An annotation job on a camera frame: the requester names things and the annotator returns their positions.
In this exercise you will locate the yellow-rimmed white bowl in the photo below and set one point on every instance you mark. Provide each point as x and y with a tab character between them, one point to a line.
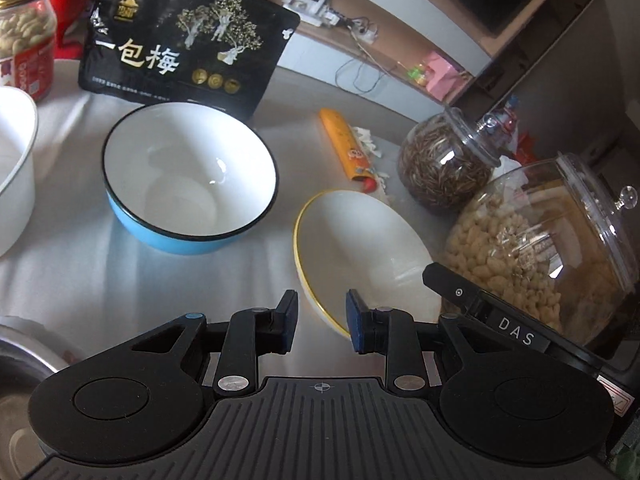
360	240

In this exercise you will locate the stainless steel bowl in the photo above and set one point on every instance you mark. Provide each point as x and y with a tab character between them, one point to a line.
20	380

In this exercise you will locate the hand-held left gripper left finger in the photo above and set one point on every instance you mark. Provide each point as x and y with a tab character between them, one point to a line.
285	325

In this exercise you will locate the blue enamel bowl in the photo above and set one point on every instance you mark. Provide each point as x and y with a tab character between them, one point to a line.
190	170

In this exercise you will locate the white plastic bowl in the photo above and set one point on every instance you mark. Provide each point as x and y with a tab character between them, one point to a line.
15	160

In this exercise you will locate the white TV cabinet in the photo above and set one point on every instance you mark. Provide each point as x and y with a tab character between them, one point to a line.
395	5

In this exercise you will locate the white power strip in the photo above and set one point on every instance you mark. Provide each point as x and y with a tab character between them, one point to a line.
350	22

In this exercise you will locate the orange snack packet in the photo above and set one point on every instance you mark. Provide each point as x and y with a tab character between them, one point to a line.
345	145

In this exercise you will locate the small green toy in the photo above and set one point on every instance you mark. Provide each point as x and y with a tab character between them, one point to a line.
416	74

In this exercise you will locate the white fringed tablecloth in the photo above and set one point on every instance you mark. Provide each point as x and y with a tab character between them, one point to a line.
75	280

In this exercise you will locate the pink box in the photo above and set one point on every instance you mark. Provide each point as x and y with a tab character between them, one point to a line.
445	75

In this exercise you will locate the black snack bag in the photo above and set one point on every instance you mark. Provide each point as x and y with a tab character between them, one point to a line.
150	35

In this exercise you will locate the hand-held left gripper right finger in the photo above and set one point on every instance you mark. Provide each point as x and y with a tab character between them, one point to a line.
356	325

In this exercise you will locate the red-labelled peanut jar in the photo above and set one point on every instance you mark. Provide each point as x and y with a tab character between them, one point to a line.
30	35

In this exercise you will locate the glass jar of peanuts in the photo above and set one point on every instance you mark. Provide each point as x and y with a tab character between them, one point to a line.
500	250

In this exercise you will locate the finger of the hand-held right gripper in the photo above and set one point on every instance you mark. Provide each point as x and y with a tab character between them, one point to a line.
450	287

